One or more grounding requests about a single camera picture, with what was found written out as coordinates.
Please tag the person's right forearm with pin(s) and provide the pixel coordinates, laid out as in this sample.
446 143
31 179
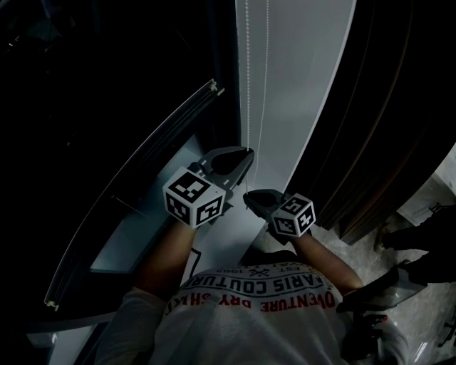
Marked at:
327 263

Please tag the dark brown curtain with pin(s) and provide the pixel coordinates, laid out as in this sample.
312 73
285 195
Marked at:
384 107

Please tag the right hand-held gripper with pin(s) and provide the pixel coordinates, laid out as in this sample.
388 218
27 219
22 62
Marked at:
295 215

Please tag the black chest-mounted phone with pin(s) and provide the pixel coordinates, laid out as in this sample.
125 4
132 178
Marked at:
383 288

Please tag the white cabinet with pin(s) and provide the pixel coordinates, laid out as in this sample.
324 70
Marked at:
427 199

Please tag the person's white printed t-shirt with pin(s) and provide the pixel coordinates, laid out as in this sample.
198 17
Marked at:
249 321

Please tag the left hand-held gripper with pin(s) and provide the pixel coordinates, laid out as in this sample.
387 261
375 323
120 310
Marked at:
192 199

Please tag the grey insect screen bar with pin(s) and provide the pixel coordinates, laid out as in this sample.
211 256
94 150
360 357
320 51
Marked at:
208 93

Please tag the person's left forearm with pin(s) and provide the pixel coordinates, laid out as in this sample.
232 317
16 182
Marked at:
167 256

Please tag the dark framed window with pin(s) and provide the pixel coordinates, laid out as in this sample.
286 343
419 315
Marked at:
224 53

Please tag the black metal floor stand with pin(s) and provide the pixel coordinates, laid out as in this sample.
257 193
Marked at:
447 335

